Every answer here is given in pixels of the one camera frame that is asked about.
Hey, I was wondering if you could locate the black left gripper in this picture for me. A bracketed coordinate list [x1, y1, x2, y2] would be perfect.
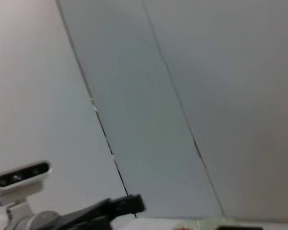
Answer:
[52, 193, 146, 230]

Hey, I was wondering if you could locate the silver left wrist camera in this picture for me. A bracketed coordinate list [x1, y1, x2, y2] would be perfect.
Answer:
[0, 160, 53, 216]

